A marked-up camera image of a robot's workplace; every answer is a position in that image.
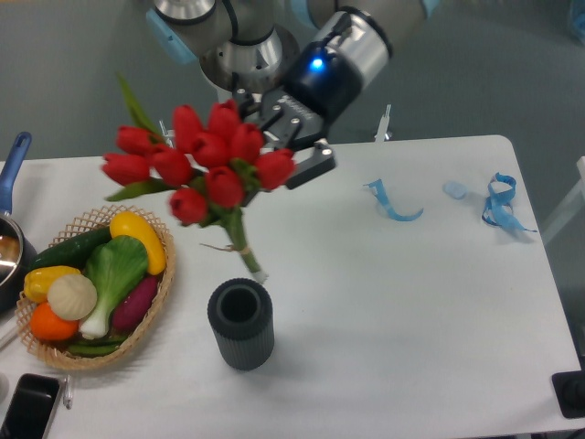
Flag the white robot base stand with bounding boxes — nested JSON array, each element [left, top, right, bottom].
[[157, 27, 394, 154]]

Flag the blue handled saucepan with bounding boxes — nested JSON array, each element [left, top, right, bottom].
[[1, 132, 37, 313]]

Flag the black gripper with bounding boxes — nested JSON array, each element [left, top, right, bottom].
[[232, 40, 363, 189]]

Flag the yellow bell pepper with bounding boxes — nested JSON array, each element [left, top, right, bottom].
[[23, 265, 81, 304]]

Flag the small blue cap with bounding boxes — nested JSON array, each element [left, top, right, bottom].
[[442, 181, 468, 200]]

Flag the black smartphone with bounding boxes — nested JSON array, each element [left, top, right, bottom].
[[1, 373, 61, 439]]

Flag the red tulip bouquet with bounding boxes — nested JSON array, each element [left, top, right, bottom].
[[101, 76, 296, 284]]

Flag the orange fruit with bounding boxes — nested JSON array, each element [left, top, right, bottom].
[[29, 302, 80, 342]]

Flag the purple sweet potato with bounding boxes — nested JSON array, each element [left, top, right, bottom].
[[112, 276, 157, 333]]

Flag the green bok choy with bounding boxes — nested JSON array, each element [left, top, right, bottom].
[[80, 235, 148, 340]]

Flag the green pea pods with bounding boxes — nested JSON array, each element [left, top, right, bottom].
[[67, 337, 125, 358]]

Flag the dark grey ribbed vase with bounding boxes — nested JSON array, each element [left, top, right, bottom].
[[207, 278, 274, 371]]

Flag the black device at edge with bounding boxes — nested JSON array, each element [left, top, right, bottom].
[[551, 370, 584, 419]]

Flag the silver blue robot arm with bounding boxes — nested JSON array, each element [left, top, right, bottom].
[[146, 1, 436, 189]]

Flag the yellow squash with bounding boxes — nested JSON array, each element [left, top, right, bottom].
[[110, 210, 166, 275]]

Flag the silver metal clip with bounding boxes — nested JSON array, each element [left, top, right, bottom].
[[62, 374, 73, 410]]

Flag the tangled blue ribbon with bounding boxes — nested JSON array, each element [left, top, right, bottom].
[[482, 173, 537, 232]]

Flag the blue ribbon strip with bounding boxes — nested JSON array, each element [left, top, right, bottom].
[[364, 178, 424, 222]]

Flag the green cucumber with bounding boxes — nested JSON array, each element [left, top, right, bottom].
[[28, 227, 112, 271]]

